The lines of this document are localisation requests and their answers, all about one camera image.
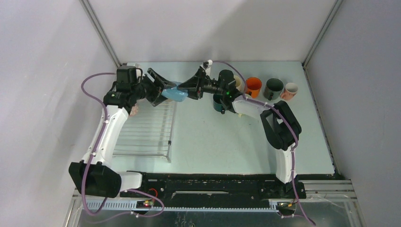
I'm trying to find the salmon printed mug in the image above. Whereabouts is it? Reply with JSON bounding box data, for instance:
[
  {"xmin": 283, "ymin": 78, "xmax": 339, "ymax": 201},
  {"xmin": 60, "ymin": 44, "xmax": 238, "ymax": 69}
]
[{"xmin": 280, "ymin": 82, "xmax": 298, "ymax": 101}]

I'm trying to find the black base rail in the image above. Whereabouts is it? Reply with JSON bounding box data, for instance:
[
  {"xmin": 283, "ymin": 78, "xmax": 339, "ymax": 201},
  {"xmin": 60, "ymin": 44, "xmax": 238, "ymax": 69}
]
[{"xmin": 139, "ymin": 173, "xmax": 306, "ymax": 210}]

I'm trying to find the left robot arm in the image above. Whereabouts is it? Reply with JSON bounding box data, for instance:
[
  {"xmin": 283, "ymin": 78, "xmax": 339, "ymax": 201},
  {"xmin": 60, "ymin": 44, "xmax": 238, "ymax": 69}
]
[{"xmin": 69, "ymin": 66, "xmax": 176, "ymax": 198}]

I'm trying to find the wire dish rack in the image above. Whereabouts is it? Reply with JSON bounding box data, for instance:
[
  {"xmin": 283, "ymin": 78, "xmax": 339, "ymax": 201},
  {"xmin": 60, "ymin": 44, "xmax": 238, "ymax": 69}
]
[{"xmin": 113, "ymin": 100, "xmax": 176, "ymax": 163}]

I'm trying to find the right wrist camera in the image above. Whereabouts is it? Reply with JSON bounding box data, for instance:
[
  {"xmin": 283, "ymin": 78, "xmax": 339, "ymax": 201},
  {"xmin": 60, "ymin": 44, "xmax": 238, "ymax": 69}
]
[{"xmin": 200, "ymin": 60, "xmax": 213, "ymax": 77}]

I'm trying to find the dark green mug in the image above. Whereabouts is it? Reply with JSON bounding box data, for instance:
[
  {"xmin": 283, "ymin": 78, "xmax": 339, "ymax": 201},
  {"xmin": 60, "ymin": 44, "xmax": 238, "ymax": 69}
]
[{"xmin": 263, "ymin": 78, "xmax": 284, "ymax": 101}]

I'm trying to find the orange mug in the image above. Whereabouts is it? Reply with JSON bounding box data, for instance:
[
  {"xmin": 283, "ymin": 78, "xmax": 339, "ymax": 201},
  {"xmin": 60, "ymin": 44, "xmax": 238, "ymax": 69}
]
[{"xmin": 245, "ymin": 77, "xmax": 262, "ymax": 98}]

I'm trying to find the teal green mug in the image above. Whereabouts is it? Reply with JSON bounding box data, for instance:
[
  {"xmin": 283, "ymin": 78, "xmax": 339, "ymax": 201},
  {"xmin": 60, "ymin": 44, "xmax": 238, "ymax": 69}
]
[{"xmin": 213, "ymin": 94, "xmax": 226, "ymax": 114}]

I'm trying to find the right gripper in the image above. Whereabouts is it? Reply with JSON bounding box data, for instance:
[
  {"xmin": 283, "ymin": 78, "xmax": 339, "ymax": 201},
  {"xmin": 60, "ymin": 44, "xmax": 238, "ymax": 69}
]
[{"xmin": 178, "ymin": 69, "xmax": 226, "ymax": 101}]

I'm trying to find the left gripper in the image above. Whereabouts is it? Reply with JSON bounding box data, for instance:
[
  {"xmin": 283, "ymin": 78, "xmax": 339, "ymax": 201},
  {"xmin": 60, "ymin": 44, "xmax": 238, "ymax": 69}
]
[{"xmin": 131, "ymin": 69, "xmax": 176, "ymax": 107}]

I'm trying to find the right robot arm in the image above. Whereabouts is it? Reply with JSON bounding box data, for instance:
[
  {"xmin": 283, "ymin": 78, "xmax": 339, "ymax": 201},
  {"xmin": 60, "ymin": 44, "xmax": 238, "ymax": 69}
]
[{"xmin": 176, "ymin": 69, "xmax": 302, "ymax": 198}]

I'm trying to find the aluminium frame rail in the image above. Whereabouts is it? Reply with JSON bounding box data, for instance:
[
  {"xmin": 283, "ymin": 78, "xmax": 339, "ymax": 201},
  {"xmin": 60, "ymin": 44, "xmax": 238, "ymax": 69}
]
[{"xmin": 64, "ymin": 174, "xmax": 366, "ymax": 227}]

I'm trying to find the pink patterned mug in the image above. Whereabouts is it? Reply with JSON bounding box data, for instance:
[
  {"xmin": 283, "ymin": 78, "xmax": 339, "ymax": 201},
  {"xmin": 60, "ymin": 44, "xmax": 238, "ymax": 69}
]
[{"xmin": 129, "ymin": 105, "xmax": 139, "ymax": 117}]

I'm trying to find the blue mug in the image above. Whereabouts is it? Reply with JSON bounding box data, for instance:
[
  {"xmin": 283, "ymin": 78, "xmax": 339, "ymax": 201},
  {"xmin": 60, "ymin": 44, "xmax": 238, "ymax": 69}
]
[{"xmin": 161, "ymin": 81, "xmax": 188, "ymax": 102}]

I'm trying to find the cream mug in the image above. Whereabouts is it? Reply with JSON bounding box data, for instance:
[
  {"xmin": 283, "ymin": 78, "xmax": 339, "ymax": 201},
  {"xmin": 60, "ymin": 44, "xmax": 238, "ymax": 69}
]
[{"xmin": 234, "ymin": 75, "xmax": 244, "ymax": 92}]

